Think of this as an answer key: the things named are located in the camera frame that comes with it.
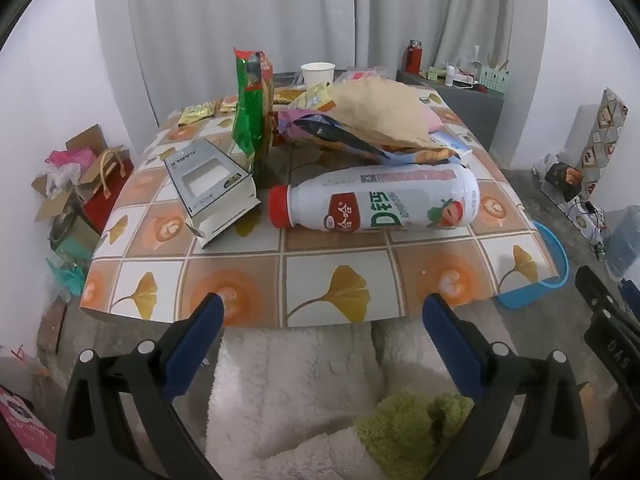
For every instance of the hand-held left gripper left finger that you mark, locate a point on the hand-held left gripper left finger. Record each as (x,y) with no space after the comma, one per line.
(196,345)

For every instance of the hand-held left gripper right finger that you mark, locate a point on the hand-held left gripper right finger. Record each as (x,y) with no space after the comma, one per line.
(454,355)

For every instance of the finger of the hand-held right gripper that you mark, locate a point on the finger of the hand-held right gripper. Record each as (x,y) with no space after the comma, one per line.
(629,294)
(595,290)

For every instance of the blue plastic basket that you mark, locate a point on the blue plastic basket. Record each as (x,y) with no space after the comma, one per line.
(555,255)

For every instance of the green snack bag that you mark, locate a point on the green snack bag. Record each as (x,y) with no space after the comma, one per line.
(250,115)

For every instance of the white fluffy garment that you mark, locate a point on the white fluffy garment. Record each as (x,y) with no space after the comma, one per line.
(280,385)

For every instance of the green fluffy cloth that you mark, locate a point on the green fluffy cloth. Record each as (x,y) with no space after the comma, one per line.
(400,435)

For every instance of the black printed box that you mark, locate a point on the black printed box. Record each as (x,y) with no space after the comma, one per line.
(560,180)

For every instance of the grey cardboard box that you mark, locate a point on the grey cardboard box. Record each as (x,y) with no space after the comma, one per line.
(225,212)

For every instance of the teal plastic bag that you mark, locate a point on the teal plastic bag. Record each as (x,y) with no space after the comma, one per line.
(67,277)

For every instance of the green tin box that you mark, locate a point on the green tin box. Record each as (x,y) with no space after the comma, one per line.
(75,245)

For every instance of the red gift bag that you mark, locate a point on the red gift bag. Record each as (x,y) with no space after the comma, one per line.
(102,207)

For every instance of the white milk bottle red cap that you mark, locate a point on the white milk bottle red cap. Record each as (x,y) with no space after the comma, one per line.
(400,195)

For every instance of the pink printed bag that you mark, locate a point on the pink printed bag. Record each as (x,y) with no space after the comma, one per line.
(25,425)

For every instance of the white blue packet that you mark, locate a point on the white blue packet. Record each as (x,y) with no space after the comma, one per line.
(449,141)

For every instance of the crumpled white plastic bag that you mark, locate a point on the crumpled white plastic bag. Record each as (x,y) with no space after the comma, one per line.
(60,182)

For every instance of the grey cabinet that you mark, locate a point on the grey cabinet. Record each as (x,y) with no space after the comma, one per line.
(465,110)

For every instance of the gold snack packet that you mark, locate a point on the gold snack packet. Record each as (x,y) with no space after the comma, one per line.
(196,114)

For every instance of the open cardboard box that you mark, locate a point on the open cardboard box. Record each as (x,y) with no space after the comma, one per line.
(85,141)

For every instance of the green patterned desk calendar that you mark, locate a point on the green patterned desk calendar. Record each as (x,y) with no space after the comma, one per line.
(495,79)

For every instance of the small red yellow packet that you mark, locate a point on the small red yellow packet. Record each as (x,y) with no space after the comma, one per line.
(229,104)

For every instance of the purple blue snack bag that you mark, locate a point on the purple blue snack bag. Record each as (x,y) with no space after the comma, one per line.
(330,132)

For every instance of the brown paper bag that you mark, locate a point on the brown paper bag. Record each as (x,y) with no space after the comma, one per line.
(380,110)

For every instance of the small white bottle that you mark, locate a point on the small white bottle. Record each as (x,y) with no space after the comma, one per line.
(451,75)

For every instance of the yellow snack bag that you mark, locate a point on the yellow snack bag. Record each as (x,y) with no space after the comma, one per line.
(310,96)

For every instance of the red thermos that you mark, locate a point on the red thermos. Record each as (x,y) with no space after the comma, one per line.
(413,57)

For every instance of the pink translucent plastic bag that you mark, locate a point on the pink translucent plastic bag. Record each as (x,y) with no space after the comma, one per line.
(365,73)

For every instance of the white paper cup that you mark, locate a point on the white paper cup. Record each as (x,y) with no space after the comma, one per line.
(317,75)

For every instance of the grey curtain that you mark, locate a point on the grey curtain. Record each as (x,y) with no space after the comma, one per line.
(225,10)

